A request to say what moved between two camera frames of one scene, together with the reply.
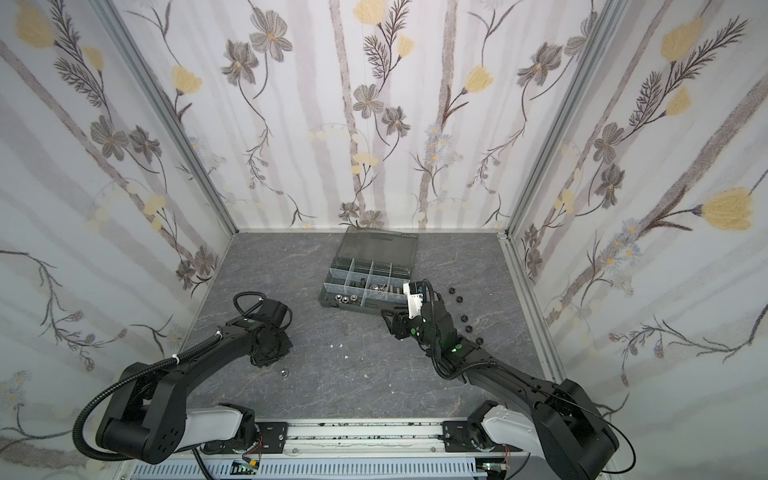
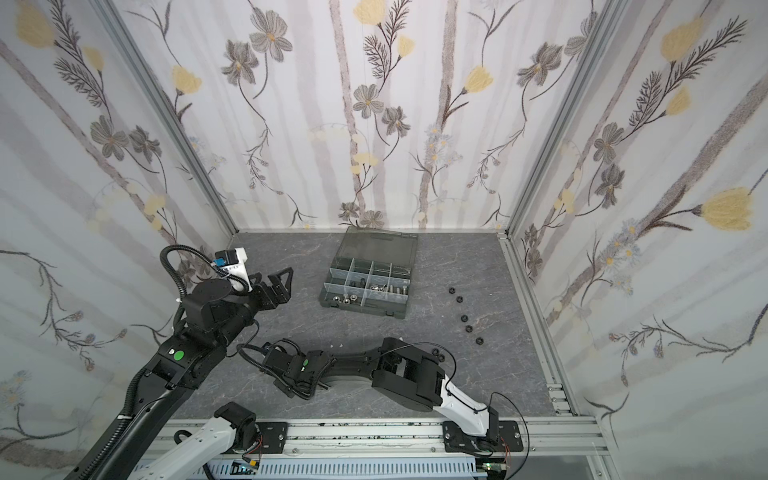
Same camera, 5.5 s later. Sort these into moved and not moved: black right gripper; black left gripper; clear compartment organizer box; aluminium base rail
Moved: black right gripper; black left gripper
Not moved: aluminium base rail; clear compartment organizer box
